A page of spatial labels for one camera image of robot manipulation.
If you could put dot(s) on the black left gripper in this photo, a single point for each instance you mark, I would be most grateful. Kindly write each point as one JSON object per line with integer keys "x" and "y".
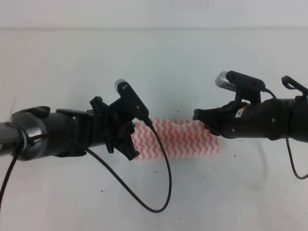
{"x": 112, "y": 126}

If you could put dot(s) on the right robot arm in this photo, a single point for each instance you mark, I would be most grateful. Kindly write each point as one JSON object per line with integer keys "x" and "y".
{"x": 272, "y": 119}

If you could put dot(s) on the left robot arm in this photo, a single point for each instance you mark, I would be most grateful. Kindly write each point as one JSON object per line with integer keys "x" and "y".
{"x": 68, "y": 133}

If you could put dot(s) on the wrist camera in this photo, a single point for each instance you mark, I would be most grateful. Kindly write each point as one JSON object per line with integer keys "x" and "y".
{"x": 246, "y": 87}
{"x": 131, "y": 100}

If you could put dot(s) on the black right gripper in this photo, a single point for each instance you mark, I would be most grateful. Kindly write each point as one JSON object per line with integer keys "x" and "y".
{"x": 237, "y": 120}

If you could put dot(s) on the pink wavy striped towel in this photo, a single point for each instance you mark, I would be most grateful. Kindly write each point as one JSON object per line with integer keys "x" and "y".
{"x": 185, "y": 138}

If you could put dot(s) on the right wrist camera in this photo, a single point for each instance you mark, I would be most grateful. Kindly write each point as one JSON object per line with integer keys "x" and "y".
{"x": 246, "y": 87}

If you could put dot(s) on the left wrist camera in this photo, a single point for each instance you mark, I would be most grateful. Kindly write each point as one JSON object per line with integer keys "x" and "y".
{"x": 131, "y": 100}

